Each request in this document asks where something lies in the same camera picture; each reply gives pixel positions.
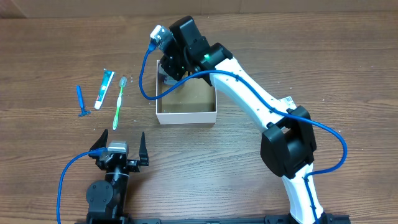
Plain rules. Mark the white cardboard box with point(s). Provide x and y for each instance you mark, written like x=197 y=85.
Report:
x=193 y=102

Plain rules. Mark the green toothbrush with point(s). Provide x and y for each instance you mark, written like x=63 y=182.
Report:
x=122 y=85

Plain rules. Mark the toothpaste tube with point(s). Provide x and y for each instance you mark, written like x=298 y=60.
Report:
x=107 y=78

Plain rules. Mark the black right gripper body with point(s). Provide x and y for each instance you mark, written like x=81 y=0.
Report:
x=179 y=63

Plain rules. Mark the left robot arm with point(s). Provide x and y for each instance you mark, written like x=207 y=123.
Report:
x=106 y=198

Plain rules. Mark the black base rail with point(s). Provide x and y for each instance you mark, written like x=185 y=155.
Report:
x=268 y=219

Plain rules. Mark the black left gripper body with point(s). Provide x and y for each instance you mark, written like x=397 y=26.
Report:
x=134 y=165

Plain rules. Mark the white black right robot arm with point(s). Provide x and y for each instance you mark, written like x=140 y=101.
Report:
x=287 y=142

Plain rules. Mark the blue disposable razor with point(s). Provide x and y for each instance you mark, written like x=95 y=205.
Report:
x=84 y=112

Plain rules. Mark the green white soap box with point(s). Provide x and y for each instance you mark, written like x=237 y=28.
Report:
x=287 y=100

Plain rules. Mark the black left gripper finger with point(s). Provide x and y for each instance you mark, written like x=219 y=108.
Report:
x=97 y=148
x=143 y=154

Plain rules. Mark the clear soap bottle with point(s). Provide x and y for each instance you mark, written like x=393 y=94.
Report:
x=164 y=77

